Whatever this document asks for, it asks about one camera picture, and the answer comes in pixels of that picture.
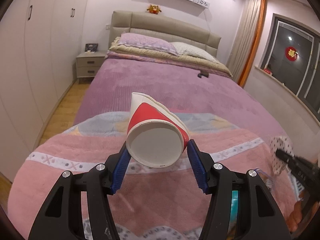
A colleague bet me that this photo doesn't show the teal tissue pack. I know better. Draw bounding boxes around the teal tissue pack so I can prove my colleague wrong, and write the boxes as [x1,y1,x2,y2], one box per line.
[229,191,239,229]

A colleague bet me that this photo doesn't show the white dotted paper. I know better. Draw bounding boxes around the white dotted paper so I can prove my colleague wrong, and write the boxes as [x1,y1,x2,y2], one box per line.
[270,135,294,176]

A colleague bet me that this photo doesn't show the red white paper cup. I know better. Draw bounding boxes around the red white paper cup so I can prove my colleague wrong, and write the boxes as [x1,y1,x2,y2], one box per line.
[126,92,190,168]

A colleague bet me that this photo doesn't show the pink elephant blanket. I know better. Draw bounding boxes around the pink elephant blanket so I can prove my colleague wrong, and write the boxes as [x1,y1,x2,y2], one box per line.
[8,112,296,239]

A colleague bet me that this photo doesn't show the purple bed cover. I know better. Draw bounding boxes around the purple bed cover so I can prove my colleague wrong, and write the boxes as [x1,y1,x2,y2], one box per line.
[74,59,286,141]

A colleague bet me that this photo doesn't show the small dark object on bed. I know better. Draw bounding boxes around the small dark object on bed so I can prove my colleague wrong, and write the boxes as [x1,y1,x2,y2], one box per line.
[197,72,209,78]

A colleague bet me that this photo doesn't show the dark window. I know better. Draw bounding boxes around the dark window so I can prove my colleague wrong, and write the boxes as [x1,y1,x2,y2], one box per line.
[260,16,319,119]

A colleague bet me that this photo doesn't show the beige bedside table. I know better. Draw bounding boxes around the beige bedside table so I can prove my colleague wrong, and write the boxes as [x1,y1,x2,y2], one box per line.
[76,51,107,82]

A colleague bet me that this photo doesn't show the red window decoration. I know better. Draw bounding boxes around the red window decoration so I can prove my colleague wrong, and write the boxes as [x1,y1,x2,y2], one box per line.
[285,47,298,62]

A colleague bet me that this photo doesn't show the folded beige quilt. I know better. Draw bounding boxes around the folded beige quilt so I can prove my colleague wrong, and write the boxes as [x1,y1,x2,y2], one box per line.
[106,37,232,78]

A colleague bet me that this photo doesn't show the white patterned pillow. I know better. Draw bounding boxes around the white patterned pillow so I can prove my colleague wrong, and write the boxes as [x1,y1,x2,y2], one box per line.
[170,42,218,63]

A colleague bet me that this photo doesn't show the beige orange curtain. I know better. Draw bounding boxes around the beige orange curtain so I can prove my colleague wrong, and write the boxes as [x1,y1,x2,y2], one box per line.
[227,0,267,87]

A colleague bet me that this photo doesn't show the purple pillow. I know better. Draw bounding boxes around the purple pillow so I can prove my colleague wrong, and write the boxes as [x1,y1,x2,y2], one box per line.
[118,33,178,56]

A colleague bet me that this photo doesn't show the beige padded headboard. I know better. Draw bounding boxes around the beige padded headboard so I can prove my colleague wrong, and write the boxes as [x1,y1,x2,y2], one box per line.
[108,10,221,57]

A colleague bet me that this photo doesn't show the white wardrobe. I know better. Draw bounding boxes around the white wardrobe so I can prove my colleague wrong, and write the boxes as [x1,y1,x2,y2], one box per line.
[1,0,87,180]

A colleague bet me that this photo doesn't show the orange plush toy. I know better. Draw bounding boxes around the orange plush toy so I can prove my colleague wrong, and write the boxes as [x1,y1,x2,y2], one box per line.
[146,4,162,15]

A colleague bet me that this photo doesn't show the small picture frame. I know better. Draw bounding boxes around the small picture frame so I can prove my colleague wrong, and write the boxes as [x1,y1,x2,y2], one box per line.
[85,43,98,53]

